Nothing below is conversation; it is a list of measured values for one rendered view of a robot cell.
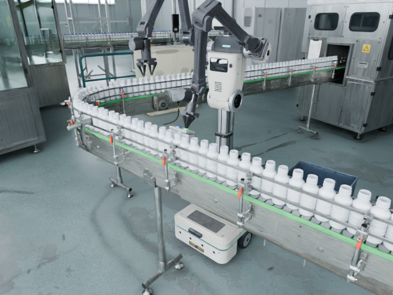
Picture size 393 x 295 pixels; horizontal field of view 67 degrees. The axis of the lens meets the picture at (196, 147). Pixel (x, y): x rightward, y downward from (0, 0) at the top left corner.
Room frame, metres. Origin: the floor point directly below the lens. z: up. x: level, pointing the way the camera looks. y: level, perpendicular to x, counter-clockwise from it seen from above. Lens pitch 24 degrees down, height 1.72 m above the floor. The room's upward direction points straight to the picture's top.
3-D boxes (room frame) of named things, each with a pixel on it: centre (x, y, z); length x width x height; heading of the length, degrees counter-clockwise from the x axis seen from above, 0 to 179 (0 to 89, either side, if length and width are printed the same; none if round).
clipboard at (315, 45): (4.86, -1.87, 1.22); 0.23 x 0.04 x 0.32; 31
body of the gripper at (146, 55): (1.78, 0.29, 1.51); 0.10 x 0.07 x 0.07; 140
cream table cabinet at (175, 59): (5.83, 0.57, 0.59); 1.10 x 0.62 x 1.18; 121
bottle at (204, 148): (1.31, -0.04, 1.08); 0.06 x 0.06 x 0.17
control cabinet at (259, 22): (7.58, -1.53, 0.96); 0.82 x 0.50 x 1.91; 121
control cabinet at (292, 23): (8.04, -2.30, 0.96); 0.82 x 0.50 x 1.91; 121
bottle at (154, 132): (1.53, 0.23, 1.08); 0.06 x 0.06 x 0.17
